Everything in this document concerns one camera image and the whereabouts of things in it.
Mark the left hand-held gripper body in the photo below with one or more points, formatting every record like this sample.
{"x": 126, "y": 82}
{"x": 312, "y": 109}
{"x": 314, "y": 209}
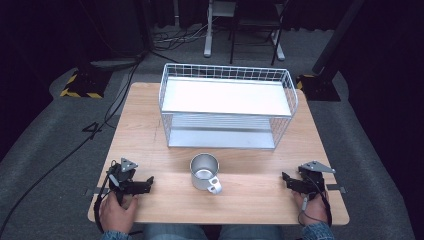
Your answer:
{"x": 121, "y": 175}

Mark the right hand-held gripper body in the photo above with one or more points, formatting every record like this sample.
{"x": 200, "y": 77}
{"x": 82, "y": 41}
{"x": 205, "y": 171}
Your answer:
{"x": 311, "y": 180}

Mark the silver metal cup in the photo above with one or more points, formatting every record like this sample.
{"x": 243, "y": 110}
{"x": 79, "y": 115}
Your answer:
{"x": 204, "y": 173}

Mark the person's right hand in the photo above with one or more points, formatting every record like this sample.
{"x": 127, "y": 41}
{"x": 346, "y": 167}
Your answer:
{"x": 313, "y": 210}

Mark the person's left hand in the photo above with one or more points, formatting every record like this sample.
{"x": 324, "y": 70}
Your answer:
{"x": 116, "y": 213}

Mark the grey tape strip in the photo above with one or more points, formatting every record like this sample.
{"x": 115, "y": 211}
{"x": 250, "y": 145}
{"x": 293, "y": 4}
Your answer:
{"x": 336, "y": 188}
{"x": 96, "y": 191}

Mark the person's legs in jeans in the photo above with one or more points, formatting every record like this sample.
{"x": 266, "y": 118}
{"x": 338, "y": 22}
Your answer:
{"x": 180, "y": 232}

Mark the black stand base striped tape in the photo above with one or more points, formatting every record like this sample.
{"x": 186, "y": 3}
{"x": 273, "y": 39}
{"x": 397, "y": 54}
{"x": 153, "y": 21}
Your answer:
{"x": 85, "y": 83}
{"x": 318, "y": 88}

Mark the black folding chair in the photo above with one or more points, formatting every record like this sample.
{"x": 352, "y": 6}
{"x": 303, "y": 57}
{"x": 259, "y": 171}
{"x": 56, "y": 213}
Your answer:
{"x": 256, "y": 23}

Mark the white desk frame leg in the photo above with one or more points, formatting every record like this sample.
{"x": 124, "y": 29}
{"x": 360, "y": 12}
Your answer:
{"x": 278, "y": 46}
{"x": 208, "y": 33}

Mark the black slanted stand post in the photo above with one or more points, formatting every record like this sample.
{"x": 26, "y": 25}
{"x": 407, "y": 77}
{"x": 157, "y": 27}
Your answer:
{"x": 336, "y": 36}

